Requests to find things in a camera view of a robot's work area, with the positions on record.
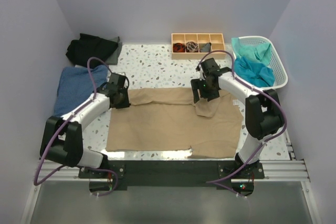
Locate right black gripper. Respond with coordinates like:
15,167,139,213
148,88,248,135
191,77,219,103

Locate beige t shirt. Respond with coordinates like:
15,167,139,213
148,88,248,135
106,88,243,158

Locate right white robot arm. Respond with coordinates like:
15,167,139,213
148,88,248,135
191,58,287,178

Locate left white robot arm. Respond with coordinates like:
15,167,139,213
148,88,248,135
40,73,130,178

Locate grey folded t shirt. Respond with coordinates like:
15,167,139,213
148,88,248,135
106,36,123,65

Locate dark grey rolled sock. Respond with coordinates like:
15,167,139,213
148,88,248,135
200,42,212,53

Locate blue folded t shirt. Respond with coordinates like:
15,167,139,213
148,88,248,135
53,65,108,117

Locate brown patterned rolled sock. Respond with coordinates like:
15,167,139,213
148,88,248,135
185,41,199,53

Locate wooden compartment tray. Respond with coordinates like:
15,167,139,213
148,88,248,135
171,33,226,60

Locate red black rolled sock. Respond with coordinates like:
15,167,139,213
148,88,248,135
173,43,185,53

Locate black folded t shirt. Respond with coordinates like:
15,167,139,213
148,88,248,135
66,34,118,67

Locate blue t shirt in basket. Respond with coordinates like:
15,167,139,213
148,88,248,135
234,57,275,88

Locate white plastic laundry basket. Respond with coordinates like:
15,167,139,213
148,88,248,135
232,36,288,90

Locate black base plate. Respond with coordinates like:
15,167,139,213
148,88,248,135
78,159,266,192

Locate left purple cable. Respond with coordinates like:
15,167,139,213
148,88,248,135
33,56,119,197

